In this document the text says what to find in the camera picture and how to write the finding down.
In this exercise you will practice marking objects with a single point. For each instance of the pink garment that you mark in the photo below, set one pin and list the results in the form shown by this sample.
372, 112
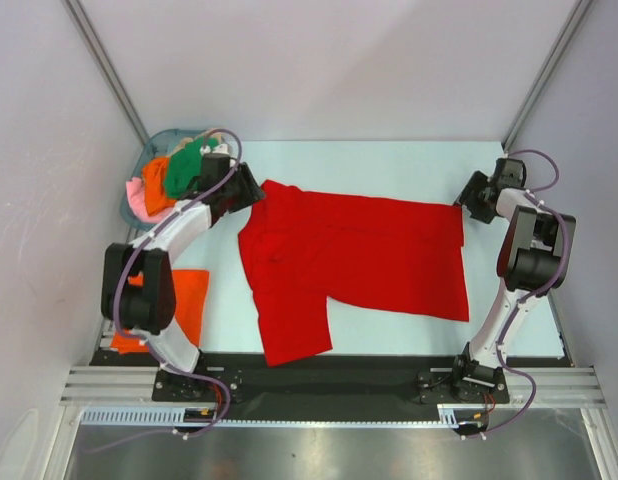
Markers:
135, 195

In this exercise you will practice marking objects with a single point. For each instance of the green garment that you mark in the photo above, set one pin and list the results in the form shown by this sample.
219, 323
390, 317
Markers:
186, 167

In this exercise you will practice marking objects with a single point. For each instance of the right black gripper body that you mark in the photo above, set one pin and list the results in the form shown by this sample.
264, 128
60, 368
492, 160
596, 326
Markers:
482, 209

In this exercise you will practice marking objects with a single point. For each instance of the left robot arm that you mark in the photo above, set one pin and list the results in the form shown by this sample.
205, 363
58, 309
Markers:
138, 293

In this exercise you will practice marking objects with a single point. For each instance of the red t shirt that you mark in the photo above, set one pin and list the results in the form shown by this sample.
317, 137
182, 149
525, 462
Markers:
300, 248

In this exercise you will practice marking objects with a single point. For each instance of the beige garment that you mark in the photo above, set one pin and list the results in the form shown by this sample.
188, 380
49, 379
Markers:
210, 138

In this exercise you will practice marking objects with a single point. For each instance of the right aluminium corner post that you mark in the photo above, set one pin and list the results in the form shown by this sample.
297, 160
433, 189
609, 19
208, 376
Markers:
567, 34

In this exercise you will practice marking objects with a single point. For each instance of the left aluminium corner post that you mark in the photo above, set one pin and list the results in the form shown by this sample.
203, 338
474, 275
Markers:
97, 50

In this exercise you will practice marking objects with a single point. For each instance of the orange garment in basket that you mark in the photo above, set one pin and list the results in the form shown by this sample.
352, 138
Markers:
153, 174

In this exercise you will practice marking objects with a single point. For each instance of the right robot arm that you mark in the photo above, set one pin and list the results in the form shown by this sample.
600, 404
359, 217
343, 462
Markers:
533, 260

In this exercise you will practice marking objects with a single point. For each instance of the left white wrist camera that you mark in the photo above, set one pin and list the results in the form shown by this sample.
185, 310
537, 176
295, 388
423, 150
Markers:
221, 148

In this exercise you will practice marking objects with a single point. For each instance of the folded orange t shirt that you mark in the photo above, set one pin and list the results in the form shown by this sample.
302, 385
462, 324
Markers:
191, 287

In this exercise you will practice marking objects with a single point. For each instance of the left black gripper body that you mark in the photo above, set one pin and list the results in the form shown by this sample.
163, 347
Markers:
228, 189

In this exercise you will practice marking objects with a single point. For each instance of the aluminium corner post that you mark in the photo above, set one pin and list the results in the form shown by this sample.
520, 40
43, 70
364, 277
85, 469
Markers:
567, 34
97, 50

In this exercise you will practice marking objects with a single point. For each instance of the white slotted cable duct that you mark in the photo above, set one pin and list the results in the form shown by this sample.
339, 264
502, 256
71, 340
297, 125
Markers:
198, 417

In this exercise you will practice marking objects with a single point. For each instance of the blue plastic basket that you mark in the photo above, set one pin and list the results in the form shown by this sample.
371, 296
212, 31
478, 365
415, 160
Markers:
158, 145

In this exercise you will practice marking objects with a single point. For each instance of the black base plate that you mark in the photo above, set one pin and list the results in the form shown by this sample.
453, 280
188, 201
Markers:
332, 387

